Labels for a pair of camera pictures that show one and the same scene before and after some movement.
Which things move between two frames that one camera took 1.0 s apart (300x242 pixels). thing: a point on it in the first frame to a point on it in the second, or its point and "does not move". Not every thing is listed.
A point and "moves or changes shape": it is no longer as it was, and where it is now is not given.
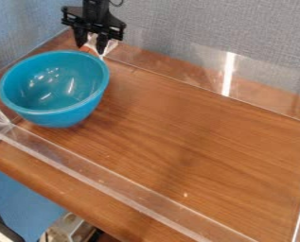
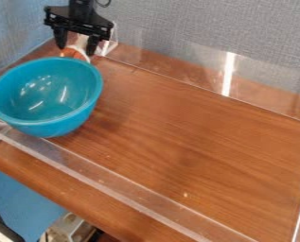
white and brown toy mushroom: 91,46 moves or changes shape
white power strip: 71,229 does not move
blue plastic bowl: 55,87 moves or changes shape
